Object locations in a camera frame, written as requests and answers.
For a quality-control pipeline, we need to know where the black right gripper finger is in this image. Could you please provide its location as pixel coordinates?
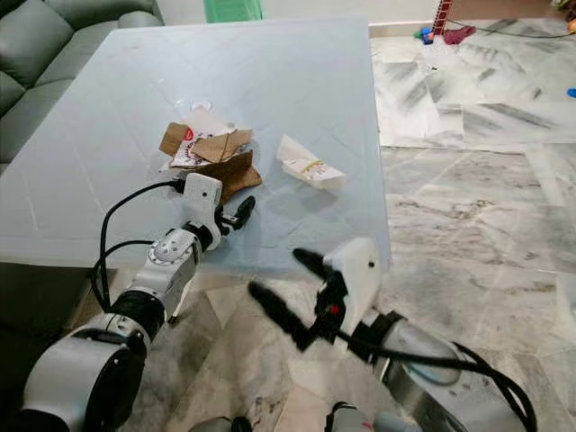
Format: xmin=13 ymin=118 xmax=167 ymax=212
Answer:
xmin=292 ymin=247 xmax=337 ymax=282
xmin=247 ymin=282 xmax=318 ymax=352

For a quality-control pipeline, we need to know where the white paper food tray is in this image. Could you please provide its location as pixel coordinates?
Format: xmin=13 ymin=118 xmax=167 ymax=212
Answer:
xmin=276 ymin=134 xmax=348 ymax=191

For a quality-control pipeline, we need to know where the dark brown cardboard piece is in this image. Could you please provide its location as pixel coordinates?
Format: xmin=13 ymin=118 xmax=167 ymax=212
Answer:
xmin=216 ymin=150 xmax=264 ymax=204

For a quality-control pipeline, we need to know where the light brown cardboard piece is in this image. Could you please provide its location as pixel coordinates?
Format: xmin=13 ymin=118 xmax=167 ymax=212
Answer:
xmin=191 ymin=129 xmax=254 ymax=165

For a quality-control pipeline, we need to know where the torn red-printed white carton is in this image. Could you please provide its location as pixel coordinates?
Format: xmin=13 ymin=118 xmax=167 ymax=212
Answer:
xmin=158 ymin=108 xmax=239 ymax=170

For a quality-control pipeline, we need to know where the grey robot right leg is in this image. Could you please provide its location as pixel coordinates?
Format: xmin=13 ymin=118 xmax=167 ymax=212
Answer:
xmin=327 ymin=401 xmax=415 ymax=432

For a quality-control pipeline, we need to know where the grey robot leg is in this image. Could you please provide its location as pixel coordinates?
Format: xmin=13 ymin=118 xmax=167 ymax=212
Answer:
xmin=327 ymin=401 xmax=415 ymax=432
xmin=189 ymin=416 xmax=253 ymax=432

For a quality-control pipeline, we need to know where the grey robot left leg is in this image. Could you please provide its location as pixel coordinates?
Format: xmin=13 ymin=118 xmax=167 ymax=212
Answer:
xmin=189 ymin=416 xmax=253 ymax=432

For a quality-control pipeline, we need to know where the green plastic object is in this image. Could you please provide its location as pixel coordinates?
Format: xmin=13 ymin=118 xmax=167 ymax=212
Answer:
xmin=204 ymin=0 xmax=265 ymax=24

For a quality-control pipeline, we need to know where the grey-green leather sofa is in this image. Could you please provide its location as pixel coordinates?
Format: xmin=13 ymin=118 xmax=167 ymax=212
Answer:
xmin=0 ymin=0 xmax=165 ymax=167

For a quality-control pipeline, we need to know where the dark red cloth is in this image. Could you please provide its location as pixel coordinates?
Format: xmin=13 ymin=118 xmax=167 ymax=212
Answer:
xmin=441 ymin=25 xmax=477 ymax=46

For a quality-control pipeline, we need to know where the red white patterned stand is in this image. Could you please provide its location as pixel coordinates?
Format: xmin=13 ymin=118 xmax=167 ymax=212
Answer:
xmin=432 ymin=0 xmax=456 ymax=37

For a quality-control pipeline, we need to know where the brown wooden furniture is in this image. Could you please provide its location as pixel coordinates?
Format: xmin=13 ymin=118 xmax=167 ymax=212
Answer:
xmin=455 ymin=0 xmax=557 ymax=19

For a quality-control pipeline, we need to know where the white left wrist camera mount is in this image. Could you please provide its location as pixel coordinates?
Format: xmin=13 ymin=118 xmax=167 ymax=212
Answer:
xmin=183 ymin=172 xmax=225 ymax=228

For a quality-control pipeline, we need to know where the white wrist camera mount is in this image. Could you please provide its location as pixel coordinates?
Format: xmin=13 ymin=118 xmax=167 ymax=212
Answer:
xmin=324 ymin=237 xmax=382 ymax=327
xmin=183 ymin=172 xmax=225 ymax=228

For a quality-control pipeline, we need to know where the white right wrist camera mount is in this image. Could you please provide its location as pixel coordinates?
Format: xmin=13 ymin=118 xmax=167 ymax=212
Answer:
xmin=324 ymin=237 xmax=382 ymax=327

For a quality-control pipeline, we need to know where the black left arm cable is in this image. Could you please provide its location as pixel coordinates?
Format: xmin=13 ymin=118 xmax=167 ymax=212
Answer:
xmin=90 ymin=178 xmax=188 ymax=314

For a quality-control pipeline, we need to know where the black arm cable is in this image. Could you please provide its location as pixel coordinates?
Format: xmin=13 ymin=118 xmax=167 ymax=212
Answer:
xmin=337 ymin=331 xmax=541 ymax=432
xmin=90 ymin=178 xmax=188 ymax=314

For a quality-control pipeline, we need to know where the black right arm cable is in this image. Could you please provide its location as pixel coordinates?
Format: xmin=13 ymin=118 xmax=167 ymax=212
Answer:
xmin=337 ymin=331 xmax=541 ymax=432

